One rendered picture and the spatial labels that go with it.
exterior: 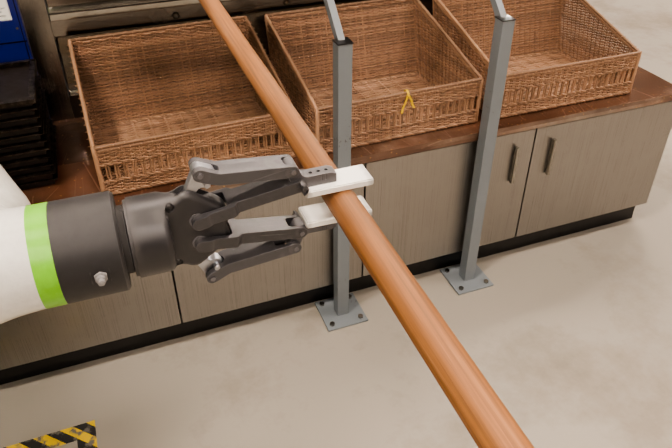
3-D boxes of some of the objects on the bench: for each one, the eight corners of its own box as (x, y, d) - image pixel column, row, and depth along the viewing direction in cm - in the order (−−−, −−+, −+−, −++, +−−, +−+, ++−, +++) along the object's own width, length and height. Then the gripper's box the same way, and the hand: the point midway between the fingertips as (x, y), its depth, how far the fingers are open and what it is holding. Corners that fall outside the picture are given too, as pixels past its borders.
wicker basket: (84, 120, 208) (64, 37, 193) (253, 91, 226) (247, 12, 210) (100, 200, 171) (76, 106, 156) (301, 158, 189) (298, 69, 173)
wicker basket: (422, 64, 245) (428, -9, 229) (548, 44, 261) (562, -26, 246) (492, 122, 207) (505, 38, 192) (634, 94, 224) (656, 15, 208)
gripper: (106, 143, 57) (355, 102, 64) (136, 278, 66) (352, 230, 73) (113, 187, 52) (386, 138, 59) (145, 329, 61) (378, 272, 68)
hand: (336, 196), depth 65 cm, fingers closed on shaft, 3 cm apart
